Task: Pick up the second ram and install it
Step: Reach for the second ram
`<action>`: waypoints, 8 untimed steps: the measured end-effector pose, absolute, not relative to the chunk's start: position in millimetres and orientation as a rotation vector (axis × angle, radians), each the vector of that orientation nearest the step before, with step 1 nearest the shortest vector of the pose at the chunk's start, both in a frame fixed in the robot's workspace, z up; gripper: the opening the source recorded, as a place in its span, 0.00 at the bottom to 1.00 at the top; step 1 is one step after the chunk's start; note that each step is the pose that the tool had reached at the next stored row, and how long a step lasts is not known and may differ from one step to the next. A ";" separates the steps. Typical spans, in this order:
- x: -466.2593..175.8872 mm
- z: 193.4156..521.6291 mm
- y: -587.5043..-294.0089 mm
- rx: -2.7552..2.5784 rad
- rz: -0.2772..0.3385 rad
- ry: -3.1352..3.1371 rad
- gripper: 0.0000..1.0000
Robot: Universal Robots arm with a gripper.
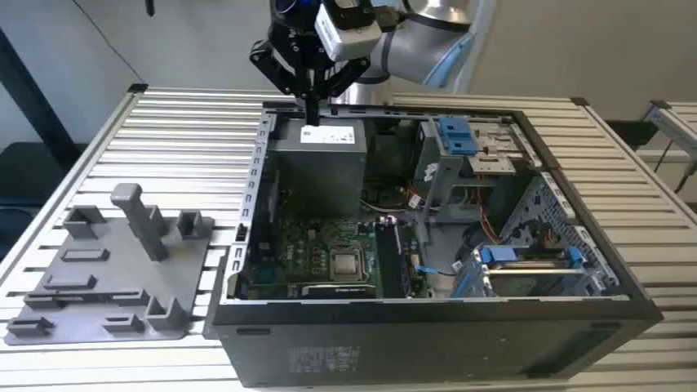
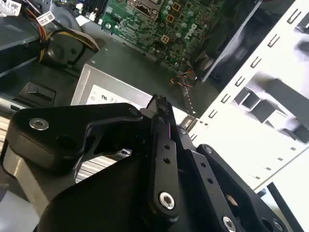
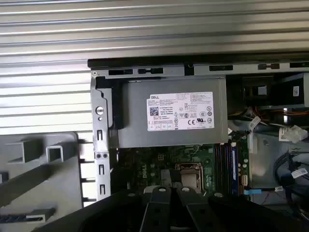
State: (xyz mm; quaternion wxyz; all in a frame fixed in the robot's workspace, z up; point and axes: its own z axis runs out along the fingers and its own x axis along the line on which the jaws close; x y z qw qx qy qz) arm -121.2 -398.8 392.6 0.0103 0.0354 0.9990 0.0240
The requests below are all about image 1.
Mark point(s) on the black RAM stick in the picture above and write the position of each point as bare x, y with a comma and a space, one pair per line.
82, 295

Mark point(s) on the black open PC case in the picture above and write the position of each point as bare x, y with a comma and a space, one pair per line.
382, 339

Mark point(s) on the black hanging stick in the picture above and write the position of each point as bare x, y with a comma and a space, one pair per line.
150, 7

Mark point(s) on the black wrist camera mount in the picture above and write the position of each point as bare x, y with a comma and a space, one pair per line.
357, 12

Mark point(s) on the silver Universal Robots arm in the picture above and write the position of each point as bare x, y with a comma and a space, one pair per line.
414, 49

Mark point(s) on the metal slat side table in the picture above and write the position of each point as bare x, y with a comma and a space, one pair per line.
675, 122

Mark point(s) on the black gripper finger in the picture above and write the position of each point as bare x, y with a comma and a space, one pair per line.
349, 75
273, 61

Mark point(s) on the grey metal drive bay bracket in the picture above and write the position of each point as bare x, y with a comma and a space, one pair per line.
444, 183

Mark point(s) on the black slanted post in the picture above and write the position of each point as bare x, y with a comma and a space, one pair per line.
33, 94

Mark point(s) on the blue plastic drive carrier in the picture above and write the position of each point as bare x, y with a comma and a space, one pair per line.
455, 134

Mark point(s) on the dark black chair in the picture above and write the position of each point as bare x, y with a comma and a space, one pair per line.
27, 171

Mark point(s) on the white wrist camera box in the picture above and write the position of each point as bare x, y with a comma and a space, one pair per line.
349, 41

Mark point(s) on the grey power supply unit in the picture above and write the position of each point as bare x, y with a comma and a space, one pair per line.
319, 179

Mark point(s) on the black card with white print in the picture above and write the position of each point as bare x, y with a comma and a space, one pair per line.
338, 290

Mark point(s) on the grey plastic parts rack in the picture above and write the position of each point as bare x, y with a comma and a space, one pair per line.
109, 261

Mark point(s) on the disk bay with blue rails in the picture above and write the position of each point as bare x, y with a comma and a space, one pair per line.
534, 267

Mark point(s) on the black background box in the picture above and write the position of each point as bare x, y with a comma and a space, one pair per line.
632, 132

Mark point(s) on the white label tag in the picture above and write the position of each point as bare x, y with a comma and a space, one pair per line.
431, 171

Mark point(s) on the silver CPU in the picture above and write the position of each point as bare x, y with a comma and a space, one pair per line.
347, 266

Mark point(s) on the green motherboard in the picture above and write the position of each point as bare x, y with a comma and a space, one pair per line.
306, 249

